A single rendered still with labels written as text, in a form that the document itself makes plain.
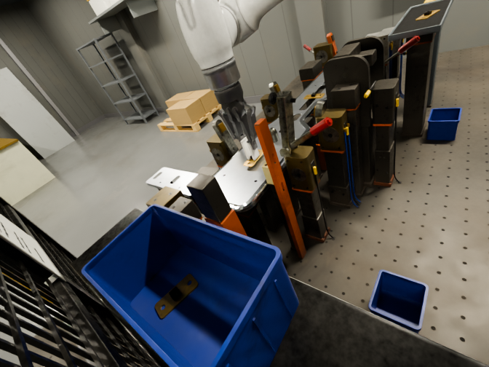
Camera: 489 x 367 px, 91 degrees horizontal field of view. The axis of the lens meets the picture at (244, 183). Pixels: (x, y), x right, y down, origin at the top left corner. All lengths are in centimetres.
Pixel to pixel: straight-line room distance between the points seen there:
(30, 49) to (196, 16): 840
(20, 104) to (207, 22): 782
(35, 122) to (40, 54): 186
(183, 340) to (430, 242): 72
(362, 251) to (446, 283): 21
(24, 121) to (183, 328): 791
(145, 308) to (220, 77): 53
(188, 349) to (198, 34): 61
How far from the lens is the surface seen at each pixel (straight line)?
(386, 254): 86
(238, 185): 72
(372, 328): 41
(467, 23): 343
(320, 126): 60
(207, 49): 64
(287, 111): 61
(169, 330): 49
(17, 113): 826
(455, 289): 84
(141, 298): 57
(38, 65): 891
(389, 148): 98
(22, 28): 906
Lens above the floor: 141
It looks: 35 degrees down
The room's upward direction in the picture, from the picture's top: 23 degrees counter-clockwise
